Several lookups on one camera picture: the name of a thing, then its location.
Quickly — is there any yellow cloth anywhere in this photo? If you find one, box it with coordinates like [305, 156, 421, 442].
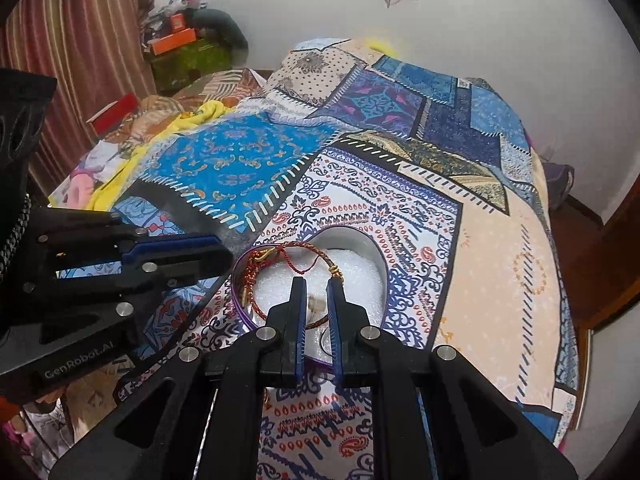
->
[89, 100, 227, 212]

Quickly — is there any patchwork printed bedsheet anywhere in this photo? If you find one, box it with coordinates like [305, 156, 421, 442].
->
[20, 37, 582, 480]

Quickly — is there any red box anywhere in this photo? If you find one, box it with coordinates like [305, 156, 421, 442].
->
[85, 92, 139, 134]

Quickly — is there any red thread bracelet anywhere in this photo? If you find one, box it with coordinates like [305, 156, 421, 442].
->
[239, 242, 347, 332]

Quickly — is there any dark bag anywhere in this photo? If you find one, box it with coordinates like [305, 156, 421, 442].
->
[192, 8, 250, 62]

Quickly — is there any green box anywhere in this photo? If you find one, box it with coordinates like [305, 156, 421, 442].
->
[149, 40, 237, 93]

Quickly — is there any orange box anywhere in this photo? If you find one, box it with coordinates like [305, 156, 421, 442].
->
[149, 27, 197, 57]

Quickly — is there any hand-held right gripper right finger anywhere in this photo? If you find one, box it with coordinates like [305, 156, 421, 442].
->
[326, 276, 577, 480]

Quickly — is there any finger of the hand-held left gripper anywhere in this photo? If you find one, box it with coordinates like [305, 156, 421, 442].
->
[29, 205, 225, 275]
[19, 254, 235, 347]

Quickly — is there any heart-shaped purple tin box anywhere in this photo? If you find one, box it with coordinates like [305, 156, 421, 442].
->
[231, 225, 389, 374]

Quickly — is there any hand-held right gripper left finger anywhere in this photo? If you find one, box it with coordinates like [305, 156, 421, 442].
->
[47, 276, 308, 480]

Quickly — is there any brown patterned cloth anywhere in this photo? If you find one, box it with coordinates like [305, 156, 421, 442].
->
[172, 69, 272, 112]

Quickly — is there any pink cloth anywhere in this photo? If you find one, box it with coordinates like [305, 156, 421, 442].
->
[69, 169, 97, 207]

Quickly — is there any purple cloth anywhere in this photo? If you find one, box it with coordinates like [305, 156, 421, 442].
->
[542, 160, 577, 207]

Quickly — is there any striped brown curtain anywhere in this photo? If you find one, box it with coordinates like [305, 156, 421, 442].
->
[0, 0, 162, 197]

